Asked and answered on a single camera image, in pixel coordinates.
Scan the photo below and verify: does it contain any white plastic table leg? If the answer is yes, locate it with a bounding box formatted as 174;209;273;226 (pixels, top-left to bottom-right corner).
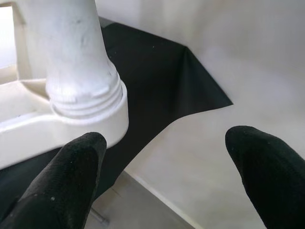
18;0;122;120

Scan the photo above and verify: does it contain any black tablecloth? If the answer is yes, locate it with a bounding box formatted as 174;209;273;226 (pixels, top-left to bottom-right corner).
0;22;234;210

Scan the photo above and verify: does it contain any white plastic table top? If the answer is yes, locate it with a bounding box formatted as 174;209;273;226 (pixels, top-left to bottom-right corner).
0;0;130;171

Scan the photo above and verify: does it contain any thin metal table leg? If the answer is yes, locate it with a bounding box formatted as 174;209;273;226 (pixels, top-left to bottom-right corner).
91;207;109;226

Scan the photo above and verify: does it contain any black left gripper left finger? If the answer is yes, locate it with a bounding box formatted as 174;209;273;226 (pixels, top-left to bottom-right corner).
0;131;107;229

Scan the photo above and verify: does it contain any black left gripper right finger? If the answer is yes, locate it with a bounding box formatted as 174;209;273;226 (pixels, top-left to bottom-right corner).
225;125;305;229

